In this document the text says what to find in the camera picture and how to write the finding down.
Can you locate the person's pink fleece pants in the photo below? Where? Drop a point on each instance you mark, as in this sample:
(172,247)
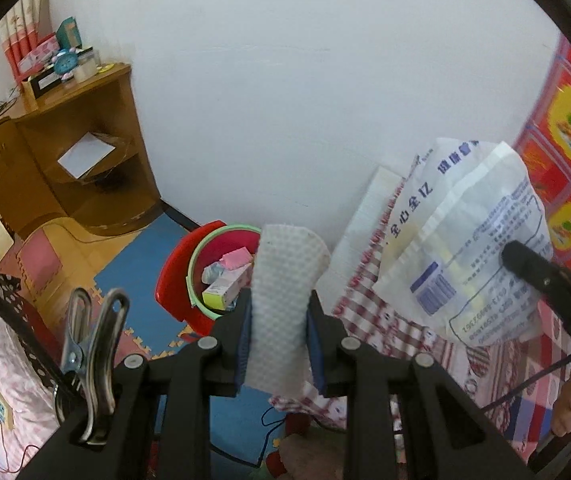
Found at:
(305,462)

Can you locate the blue foam floor mat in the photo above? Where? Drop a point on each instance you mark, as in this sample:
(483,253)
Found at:
(135,270)

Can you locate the white pad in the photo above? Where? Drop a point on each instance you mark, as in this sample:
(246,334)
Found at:
(280,300)

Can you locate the red floral printed cloth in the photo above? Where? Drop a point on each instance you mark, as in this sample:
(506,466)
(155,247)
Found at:
(570,170)

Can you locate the white printed plastic bag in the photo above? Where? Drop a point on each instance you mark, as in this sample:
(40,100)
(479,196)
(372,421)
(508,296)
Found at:
(465,240)

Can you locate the yellow disc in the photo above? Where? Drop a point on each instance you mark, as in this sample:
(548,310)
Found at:
(108,67)

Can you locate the pink patterned box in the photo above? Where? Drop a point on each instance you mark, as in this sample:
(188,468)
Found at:
(40,55)

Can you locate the wooden corner cabinet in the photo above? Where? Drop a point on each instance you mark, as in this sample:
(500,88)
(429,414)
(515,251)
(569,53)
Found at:
(115,125)

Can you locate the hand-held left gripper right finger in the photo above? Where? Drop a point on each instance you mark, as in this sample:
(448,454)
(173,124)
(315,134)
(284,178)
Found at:
(315,355)

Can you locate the teal wet wipes packet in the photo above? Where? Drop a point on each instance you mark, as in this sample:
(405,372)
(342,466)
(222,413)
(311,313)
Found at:
(210,274)

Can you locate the teal carton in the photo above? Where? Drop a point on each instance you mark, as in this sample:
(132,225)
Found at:
(69,34)

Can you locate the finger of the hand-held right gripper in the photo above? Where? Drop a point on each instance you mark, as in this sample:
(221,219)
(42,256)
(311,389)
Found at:
(535,267)

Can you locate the dark polka dot cloth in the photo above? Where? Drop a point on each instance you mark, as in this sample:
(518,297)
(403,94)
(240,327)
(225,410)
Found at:
(15,305)

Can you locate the clear tape roll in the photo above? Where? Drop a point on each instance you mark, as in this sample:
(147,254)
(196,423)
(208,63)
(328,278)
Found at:
(85,70)

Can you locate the red bucket with green rim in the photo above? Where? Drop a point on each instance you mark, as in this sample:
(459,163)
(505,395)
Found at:
(208,254)

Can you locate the white paper sheet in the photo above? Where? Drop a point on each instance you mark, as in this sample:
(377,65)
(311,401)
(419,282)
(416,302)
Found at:
(85,155)

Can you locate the black and yellow box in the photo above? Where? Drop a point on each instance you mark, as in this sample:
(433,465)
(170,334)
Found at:
(40,85)

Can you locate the red and white tall boxes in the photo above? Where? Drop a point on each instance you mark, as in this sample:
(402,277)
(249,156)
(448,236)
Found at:
(13,50)

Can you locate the blue alarm clock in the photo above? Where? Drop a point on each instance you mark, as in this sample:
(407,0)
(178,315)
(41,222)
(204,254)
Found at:
(65,64)

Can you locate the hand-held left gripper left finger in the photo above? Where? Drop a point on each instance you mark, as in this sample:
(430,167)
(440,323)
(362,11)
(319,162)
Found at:
(243,355)

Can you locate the red plastic stool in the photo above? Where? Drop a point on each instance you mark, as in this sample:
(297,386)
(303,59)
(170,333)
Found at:
(170,280)

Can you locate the metal spring clamp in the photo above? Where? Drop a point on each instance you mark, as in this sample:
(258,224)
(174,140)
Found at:
(95,360)

